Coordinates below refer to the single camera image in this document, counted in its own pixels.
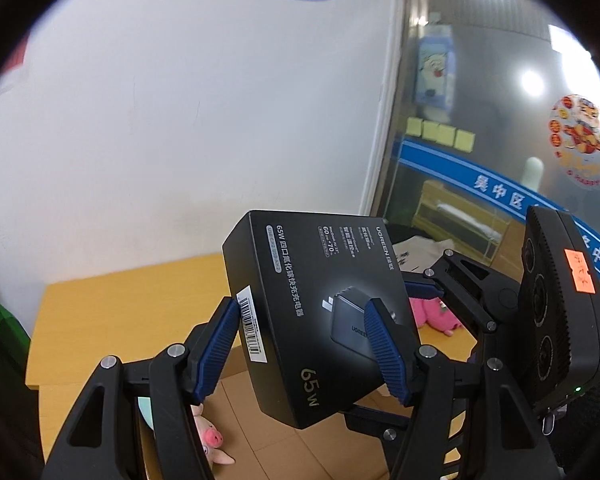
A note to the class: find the red wall sign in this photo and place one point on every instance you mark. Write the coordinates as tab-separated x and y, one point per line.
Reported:
15	67

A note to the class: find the white paper sheet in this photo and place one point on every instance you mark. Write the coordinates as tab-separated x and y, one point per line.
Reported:
420	255

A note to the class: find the blue window band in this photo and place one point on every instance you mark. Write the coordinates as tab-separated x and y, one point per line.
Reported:
480	175

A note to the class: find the wooden cabinet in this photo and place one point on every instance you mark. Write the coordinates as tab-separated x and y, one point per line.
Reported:
455	210

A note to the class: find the pink pig plush toy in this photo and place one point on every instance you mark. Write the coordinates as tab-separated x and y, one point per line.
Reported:
211	439

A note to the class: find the green bag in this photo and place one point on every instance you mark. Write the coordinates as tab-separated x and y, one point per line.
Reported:
2	330

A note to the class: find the yellow sticky note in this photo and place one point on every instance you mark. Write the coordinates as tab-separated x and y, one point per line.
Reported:
465	140
447	135
415	126
431	130

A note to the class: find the teal item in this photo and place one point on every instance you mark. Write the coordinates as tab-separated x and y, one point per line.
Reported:
146	412

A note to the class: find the black charger box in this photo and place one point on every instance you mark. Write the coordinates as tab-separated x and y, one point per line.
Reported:
305	305

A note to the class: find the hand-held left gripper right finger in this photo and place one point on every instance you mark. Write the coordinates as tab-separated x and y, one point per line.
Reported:
386	355

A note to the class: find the grey door frame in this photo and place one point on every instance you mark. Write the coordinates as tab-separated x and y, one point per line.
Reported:
385	110

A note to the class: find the cardboard box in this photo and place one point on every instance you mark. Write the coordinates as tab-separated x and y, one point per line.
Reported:
290	452

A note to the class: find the blue cartoon poster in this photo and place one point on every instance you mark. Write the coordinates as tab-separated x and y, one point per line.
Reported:
436	70

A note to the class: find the round red window sticker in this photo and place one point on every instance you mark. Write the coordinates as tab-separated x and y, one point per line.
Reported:
582	137

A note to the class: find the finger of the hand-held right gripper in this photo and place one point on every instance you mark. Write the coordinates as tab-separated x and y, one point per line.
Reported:
375	422
422	291

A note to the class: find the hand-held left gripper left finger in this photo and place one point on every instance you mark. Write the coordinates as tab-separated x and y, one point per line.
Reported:
214	360

